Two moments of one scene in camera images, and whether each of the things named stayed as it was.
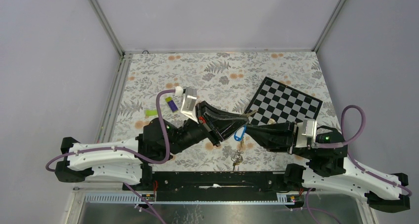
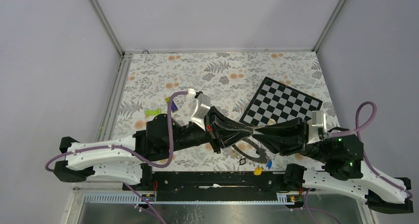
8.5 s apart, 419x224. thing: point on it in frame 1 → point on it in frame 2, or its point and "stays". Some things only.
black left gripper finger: x=221 y=128 → x=226 y=140
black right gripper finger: x=280 y=131 stays
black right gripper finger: x=274 y=141 stays
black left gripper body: x=190 y=134 stays
